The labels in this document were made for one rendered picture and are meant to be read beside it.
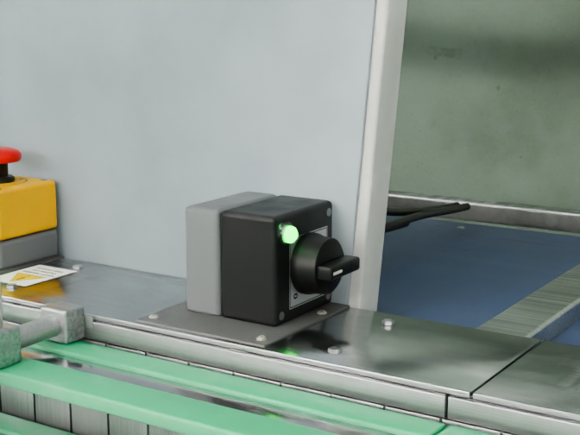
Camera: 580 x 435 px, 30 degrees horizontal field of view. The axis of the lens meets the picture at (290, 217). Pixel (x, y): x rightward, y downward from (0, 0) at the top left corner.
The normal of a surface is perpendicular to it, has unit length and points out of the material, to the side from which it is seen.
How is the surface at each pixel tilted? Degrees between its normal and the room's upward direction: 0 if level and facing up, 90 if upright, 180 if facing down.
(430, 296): 90
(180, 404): 90
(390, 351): 90
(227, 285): 0
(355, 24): 0
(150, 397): 90
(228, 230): 0
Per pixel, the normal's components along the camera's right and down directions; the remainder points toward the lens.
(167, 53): -0.54, 0.17
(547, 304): 0.00, -0.98
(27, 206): 0.84, 0.11
